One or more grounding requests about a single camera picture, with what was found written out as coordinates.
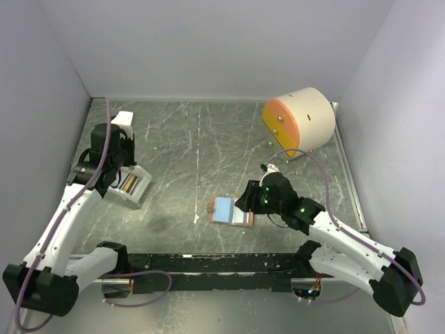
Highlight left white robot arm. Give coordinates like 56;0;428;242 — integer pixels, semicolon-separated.
3;123;136;317

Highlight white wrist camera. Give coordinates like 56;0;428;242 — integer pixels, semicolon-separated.
111;111;134;137
260;164;280;177

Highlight white credit card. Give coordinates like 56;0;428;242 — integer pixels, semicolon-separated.
232;206;254;226

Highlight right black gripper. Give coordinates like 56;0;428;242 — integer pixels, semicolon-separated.
235;179;284;215

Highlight cream round drawer cabinet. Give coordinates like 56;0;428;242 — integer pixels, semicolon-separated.
261;87;336;160

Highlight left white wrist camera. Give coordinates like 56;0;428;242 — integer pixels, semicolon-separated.
111;111;134;137

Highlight white card tray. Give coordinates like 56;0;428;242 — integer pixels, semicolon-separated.
108;165;152;205

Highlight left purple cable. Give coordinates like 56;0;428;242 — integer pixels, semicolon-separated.
13;100;173;331

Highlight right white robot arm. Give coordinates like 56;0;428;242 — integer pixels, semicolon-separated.
235;172;423;317

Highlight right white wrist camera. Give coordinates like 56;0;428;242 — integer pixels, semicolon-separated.
260;164;280;177

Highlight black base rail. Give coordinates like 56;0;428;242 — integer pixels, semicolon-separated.
100;252;337;295

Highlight cards stack in tray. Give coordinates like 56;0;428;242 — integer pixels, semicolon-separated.
119;173;139;195

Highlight brown leather card holder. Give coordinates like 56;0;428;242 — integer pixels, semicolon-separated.
207;196;250;227

